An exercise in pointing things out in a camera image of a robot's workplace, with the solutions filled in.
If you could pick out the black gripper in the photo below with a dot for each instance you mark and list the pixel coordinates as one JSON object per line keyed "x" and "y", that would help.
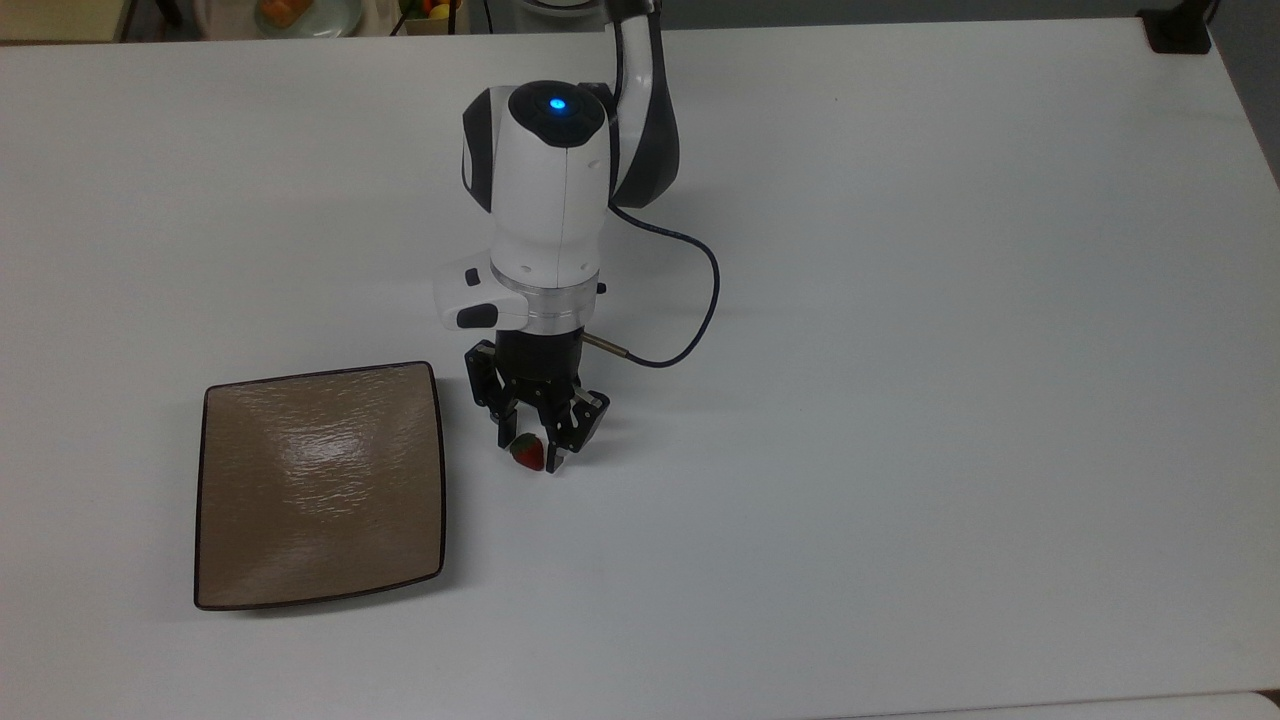
{"x": 540, "y": 358}

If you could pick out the red toy strawberry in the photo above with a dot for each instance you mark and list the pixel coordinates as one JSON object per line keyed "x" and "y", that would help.
{"x": 528, "y": 452}

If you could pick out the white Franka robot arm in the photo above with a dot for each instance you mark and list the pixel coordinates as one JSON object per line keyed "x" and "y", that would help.
{"x": 550, "y": 200}

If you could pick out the square brown ceramic plate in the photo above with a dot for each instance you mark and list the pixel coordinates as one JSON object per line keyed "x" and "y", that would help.
{"x": 320, "y": 485}

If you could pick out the plate with orange fruit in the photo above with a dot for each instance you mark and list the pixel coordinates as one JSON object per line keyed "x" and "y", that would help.
{"x": 300, "y": 14}

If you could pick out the box of toy fruits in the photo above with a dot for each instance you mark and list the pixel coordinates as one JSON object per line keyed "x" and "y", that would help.
{"x": 432, "y": 15}

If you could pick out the wooden board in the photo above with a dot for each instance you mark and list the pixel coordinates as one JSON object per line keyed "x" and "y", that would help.
{"x": 60, "y": 18}

